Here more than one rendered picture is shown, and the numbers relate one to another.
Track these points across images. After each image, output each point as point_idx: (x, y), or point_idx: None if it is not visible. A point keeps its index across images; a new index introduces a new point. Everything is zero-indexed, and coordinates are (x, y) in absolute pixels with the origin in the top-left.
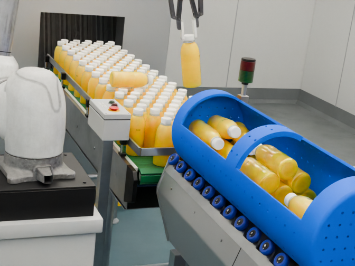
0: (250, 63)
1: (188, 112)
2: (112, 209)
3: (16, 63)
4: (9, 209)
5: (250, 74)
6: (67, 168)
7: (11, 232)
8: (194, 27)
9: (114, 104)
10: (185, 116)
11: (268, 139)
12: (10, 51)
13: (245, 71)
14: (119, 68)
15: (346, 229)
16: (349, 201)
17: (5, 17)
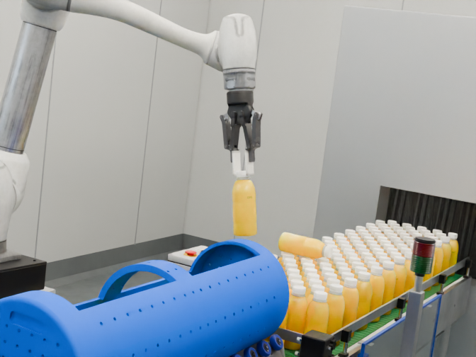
0: (418, 244)
1: (198, 256)
2: None
3: (13, 160)
4: None
5: (419, 261)
6: None
7: None
8: (245, 161)
9: (201, 251)
10: (195, 262)
11: (133, 271)
12: (12, 149)
13: (414, 255)
14: (360, 246)
15: (0, 346)
16: (1, 309)
17: (6, 115)
